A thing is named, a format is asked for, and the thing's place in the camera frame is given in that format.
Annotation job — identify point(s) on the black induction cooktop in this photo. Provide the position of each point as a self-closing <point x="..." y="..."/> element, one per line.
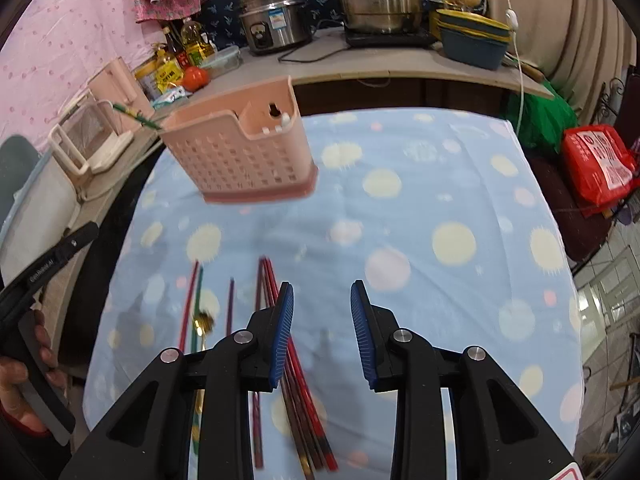
<point x="390" y="39"/>

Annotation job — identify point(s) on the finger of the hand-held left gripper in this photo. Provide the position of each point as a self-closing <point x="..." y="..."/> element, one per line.
<point x="77" y="240"/>

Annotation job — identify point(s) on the white teal packet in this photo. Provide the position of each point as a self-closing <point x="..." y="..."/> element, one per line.
<point x="172" y="96"/>

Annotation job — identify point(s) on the steel rice cooker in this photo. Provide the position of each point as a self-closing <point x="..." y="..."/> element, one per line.
<point x="272" y="20"/>

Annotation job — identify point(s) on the green chopstick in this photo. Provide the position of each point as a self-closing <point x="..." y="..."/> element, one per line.
<point x="199" y="285"/>

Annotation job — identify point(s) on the dark maroon cushion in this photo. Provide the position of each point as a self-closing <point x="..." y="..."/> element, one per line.
<point x="565" y="210"/>

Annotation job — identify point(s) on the dark sauce bottle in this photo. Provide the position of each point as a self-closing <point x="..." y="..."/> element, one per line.
<point x="172" y="47"/>

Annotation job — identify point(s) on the green plastic bag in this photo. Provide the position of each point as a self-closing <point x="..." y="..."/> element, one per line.
<point x="542" y="115"/>

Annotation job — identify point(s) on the blue spotted tablecloth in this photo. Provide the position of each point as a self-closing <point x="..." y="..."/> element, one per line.
<point x="425" y="200"/>

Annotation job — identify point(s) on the pink plastic utensil basket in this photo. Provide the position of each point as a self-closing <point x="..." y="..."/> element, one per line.
<point x="250" y="160"/>

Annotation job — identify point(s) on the teal chair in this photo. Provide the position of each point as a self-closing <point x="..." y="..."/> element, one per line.
<point x="17" y="170"/>

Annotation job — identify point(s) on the pink electric kettle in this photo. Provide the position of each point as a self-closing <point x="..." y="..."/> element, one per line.
<point x="122" y="85"/>

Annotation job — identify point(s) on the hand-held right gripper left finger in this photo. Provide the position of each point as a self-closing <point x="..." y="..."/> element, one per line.
<point x="281" y="340"/>

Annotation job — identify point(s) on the gold flower spoon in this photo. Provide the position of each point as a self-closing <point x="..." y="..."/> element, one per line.
<point x="204" y="324"/>

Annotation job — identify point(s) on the green striped stick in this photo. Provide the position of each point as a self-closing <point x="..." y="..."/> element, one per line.
<point x="137" y="116"/>

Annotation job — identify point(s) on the red plastic bag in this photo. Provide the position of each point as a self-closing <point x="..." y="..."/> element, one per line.
<point x="597" y="165"/>

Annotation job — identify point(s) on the blue plastic basin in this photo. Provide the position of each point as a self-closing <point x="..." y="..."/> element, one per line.
<point x="475" y="52"/>

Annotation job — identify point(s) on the black iron rack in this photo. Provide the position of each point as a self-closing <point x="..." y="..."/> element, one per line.
<point x="617" y="95"/>

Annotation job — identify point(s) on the dark basin with yellow rim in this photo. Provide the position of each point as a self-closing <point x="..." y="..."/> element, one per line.
<point x="470" y="20"/>

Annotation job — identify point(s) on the red tomato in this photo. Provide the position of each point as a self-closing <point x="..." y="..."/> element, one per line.
<point x="195" y="79"/>

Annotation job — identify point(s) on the person's left hand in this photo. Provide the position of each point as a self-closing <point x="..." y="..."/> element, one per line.
<point x="15" y="390"/>

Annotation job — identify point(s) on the beige curtain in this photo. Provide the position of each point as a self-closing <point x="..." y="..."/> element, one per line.
<point x="565" y="20"/>

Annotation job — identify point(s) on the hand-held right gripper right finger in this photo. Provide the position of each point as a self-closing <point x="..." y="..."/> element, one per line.
<point x="361" y="340"/>

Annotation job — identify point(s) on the dark purple chopstick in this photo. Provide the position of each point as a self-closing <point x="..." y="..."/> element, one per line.
<point x="230" y="305"/>

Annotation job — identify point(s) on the clear food container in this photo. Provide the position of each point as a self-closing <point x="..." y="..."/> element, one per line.
<point x="222" y="60"/>

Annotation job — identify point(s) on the pink dotted curtain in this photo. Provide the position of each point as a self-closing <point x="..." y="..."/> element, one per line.
<point x="65" y="35"/>

